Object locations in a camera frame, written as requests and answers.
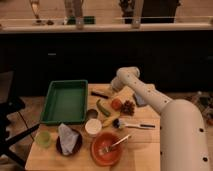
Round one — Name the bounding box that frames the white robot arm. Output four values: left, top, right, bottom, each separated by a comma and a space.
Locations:
110, 67, 211, 171

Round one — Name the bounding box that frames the orange tomato toy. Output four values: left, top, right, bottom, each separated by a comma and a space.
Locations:
111, 98, 123, 110

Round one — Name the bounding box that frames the dark grape bunch toy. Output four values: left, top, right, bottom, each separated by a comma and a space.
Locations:
121, 100, 135, 116

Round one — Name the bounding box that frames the small metal tin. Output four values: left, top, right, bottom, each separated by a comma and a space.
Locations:
86, 109, 98, 120

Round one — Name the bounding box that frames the blue grey sponge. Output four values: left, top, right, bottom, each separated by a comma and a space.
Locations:
133, 94, 147, 107

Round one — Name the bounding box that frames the white cup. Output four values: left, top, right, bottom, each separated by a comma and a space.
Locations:
85, 119, 102, 137

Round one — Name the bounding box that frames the green plastic tray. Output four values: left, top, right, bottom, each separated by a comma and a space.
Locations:
40, 80, 88, 125

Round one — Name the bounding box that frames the orange bowl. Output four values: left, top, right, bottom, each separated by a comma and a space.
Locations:
90, 132, 122, 166

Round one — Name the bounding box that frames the metal fork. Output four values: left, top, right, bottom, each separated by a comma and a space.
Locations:
98, 134, 131, 155

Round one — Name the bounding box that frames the grey crumpled cloth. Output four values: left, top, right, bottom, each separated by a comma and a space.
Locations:
58, 123, 79, 156

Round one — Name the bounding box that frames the green box on shelf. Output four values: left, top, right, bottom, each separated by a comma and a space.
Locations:
67, 16, 96, 25

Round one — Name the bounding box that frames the dark brown plate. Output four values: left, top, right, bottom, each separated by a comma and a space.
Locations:
56, 129, 83, 156

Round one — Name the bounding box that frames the light green cup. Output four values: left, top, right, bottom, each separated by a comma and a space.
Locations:
35, 131, 51, 148

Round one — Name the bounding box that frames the black chair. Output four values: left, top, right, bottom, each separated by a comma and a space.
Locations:
0, 71, 39, 167

